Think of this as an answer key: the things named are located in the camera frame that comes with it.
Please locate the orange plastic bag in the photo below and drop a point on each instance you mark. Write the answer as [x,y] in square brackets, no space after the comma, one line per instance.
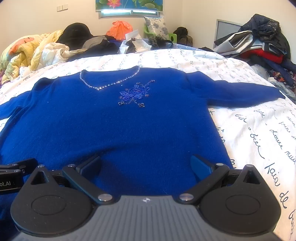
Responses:
[119,30]

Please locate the green plastic chair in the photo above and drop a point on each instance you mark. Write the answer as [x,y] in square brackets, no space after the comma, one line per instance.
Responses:
[173,37]

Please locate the floral pillow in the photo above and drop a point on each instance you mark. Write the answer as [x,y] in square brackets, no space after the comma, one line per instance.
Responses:
[157,26]

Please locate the yellow floral quilt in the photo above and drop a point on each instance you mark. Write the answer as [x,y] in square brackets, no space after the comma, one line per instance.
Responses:
[20,53]

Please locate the white wall switch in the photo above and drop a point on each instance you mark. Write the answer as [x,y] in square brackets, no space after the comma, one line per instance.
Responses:
[62,7]

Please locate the dark patterned cloth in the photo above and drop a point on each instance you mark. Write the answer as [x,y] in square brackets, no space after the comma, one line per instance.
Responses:
[282,74]

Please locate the window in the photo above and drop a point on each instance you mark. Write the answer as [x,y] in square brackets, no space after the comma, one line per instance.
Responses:
[129,13]

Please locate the blue beaded sweater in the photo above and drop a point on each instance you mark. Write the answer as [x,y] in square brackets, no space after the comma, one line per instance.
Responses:
[115,127]

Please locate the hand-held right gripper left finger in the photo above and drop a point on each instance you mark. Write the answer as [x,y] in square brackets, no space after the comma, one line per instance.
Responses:
[90,166]

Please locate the grey white garment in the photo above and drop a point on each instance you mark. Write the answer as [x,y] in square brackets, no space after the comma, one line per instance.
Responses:
[233,42]

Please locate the black cloth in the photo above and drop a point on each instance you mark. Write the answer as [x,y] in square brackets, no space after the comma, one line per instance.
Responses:
[74,34]

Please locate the red garment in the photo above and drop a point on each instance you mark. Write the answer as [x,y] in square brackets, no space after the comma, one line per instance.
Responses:
[261,55]

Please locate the white script-printed bed sheet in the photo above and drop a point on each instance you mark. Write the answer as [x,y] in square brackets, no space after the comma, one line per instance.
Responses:
[254,129]

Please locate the brown plush bag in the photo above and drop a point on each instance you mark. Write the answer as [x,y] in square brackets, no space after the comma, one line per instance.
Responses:
[182,34]

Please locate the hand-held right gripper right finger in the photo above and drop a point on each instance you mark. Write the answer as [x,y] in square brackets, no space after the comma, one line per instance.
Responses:
[199,166]

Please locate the grey wall panel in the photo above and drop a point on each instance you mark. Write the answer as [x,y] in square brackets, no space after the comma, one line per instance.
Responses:
[225,29]

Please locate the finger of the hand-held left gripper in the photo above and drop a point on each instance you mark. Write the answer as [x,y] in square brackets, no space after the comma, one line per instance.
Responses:
[27,164]

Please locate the dark navy garment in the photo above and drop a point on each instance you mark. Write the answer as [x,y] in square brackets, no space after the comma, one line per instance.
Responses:
[101,49]

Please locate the lotus flower picture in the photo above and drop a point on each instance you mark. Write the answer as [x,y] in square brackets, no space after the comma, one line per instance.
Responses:
[129,4]

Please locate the clear plastic bags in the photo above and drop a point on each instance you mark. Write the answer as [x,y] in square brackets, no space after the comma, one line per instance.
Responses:
[138,44]

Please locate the dark padded jacket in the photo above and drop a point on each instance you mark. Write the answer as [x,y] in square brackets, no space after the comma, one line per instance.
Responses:
[266,30]

